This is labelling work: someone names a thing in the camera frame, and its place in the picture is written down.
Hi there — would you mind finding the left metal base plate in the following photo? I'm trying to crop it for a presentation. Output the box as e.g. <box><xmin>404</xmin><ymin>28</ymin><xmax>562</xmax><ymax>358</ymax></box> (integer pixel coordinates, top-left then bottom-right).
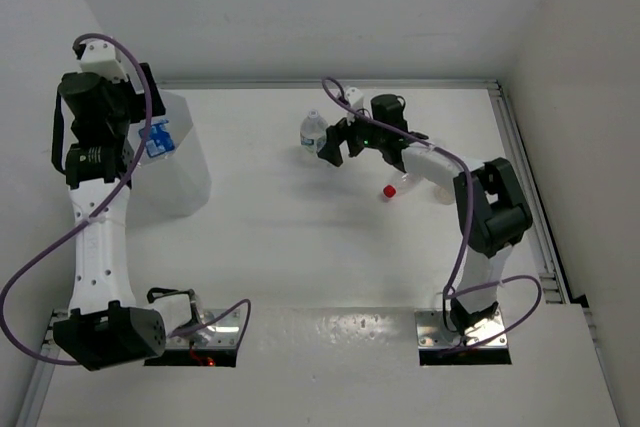
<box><xmin>166</xmin><ymin>308</ymin><xmax>242</xmax><ymax>350</ymax></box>

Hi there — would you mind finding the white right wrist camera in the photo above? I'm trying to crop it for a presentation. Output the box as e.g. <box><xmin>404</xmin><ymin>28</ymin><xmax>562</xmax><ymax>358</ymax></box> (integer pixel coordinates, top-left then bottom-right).
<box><xmin>340</xmin><ymin>87</ymin><xmax>364</xmax><ymax>123</ymax></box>

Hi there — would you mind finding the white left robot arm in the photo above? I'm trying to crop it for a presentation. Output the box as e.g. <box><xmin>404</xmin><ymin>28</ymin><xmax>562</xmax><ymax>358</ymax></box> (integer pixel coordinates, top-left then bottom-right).
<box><xmin>53</xmin><ymin>67</ymin><xmax>194</xmax><ymax>371</ymax></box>

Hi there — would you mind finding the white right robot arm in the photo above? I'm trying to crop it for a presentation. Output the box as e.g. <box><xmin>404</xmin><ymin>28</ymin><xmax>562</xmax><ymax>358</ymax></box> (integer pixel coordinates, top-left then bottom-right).
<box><xmin>318</xmin><ymin>89</ymin><xmax>533</xmax><ymax>338</ymax></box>

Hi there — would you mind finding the translucent white plastic bin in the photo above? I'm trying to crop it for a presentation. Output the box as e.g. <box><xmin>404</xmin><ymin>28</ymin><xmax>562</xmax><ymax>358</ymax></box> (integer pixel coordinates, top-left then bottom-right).
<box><xmin>131</xmin><ymin>90</ymin><xmax>212</xmax><ymax>219</ymax></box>

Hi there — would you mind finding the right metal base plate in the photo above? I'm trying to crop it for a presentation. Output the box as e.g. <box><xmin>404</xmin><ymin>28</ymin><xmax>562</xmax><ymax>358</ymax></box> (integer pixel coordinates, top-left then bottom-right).
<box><xmin>414</xmin><ymin>309</ymin><xmax>508</xmax><ymax>351</ymax></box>

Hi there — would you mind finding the red label clear bottle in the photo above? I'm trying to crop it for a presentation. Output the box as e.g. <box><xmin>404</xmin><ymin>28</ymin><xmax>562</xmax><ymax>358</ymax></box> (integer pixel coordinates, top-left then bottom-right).
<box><xmin>382</xmin><ymin>172</ymin><xmax>423</xmax><ymax>200</ymax></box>

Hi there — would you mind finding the blue label Pocari bottle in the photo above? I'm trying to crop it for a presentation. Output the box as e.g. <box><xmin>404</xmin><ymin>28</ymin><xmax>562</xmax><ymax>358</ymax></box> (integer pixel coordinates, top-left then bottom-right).
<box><xmin>144</xmin><ymin>118</ymin><xmax>176</xmax><ymax>159</ymax></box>

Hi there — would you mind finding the yellow cap small bottle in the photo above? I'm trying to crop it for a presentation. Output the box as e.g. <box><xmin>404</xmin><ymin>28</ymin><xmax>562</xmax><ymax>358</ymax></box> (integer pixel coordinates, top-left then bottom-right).
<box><xmin>434</xmin><ymin>186</ymin><xmax>455</xmax><ymax>205</ymax></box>

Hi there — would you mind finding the metal base plate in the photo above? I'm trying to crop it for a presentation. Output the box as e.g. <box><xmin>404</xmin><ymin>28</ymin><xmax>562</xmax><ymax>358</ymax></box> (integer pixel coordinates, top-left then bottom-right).
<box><xmin>166</xmin><ymin>308</ymin><xmax>242</xmax><ymax>350</ymax></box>
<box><xmin>414</xmin><ymin>309</ymin><xmax>508</xmax><ymax>351</ymax></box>

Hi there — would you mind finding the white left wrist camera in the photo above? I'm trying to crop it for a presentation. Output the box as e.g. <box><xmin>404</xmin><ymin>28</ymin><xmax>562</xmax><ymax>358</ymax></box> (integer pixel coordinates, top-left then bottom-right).
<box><xmin>73</xmin><ymin>40</ymin><xmax>130</xmax><ymax>84</ymax></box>

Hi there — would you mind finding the clear bottle white label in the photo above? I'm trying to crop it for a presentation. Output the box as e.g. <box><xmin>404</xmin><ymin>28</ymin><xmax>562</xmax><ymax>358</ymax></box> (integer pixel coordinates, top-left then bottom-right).
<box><xmin>299</xmin><ymin>110</ymin><xmax>329</xmax><ymax>155</ymax></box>

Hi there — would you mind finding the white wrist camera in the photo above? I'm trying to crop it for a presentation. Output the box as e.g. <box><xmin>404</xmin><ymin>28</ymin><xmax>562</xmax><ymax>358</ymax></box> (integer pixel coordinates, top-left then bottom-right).
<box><xmin>73</xmin><ymin>40</ymin><xmax>130</xmax><ymax>84</ymax></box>
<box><xmin>340</xmin><ymin>87</ymin><xmax>364</xmax><ymax>123</ymax></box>

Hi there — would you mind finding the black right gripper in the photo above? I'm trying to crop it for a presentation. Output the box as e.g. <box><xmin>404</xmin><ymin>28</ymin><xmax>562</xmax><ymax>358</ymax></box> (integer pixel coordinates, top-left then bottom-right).
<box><xmin>319</xmin><ymin>102</ymin><xmax>387</xmax><ymax>166</ymax></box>

